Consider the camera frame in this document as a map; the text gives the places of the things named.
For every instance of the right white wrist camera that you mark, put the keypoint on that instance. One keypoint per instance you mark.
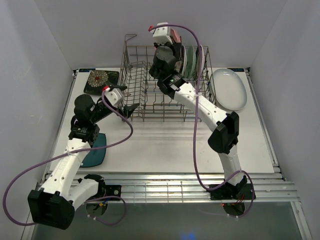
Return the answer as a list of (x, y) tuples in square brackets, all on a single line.
[(161, 35)]

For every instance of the black floral square plate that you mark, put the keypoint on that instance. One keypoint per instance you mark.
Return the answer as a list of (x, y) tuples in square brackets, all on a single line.
[(98, 79)]

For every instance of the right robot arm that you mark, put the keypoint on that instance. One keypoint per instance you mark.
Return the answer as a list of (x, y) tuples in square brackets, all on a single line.
[(224, 126)]

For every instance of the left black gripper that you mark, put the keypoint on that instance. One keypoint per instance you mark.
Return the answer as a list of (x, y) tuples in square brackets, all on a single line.
[(128, 109)]

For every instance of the dark teal plate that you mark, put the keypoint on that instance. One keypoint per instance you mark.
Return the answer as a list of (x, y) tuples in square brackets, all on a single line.
[(96, 157)]

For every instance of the grey wire dish rack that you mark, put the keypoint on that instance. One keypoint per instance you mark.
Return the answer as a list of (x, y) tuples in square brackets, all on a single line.
[(142, 89)]

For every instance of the green floral plate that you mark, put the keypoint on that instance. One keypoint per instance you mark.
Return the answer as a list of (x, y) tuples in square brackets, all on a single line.
[(190, 62)]

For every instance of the white oval plate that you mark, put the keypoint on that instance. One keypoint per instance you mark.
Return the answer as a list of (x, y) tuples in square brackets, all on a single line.
[(230, 91)]

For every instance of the pink dotted scalloped plate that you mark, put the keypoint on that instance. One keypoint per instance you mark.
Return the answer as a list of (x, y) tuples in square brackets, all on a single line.
[(175, 37)]

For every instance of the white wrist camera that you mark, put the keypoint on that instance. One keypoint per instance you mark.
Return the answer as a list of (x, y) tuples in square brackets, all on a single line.
[(161, 35), (113, 97)]

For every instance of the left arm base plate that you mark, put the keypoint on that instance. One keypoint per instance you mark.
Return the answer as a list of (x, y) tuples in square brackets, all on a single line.
[(113, 192)]

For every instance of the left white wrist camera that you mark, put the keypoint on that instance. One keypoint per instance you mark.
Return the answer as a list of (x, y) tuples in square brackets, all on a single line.
[(113, 97)]

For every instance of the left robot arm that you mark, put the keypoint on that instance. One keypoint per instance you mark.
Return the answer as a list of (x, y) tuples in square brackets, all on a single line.
[(55, 203)]

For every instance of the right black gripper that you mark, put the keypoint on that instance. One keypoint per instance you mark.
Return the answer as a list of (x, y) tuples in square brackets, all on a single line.
[(175, 47)]

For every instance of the green red rimmed white plate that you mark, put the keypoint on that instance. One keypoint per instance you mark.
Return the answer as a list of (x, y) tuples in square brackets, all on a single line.
[(200, 61)]

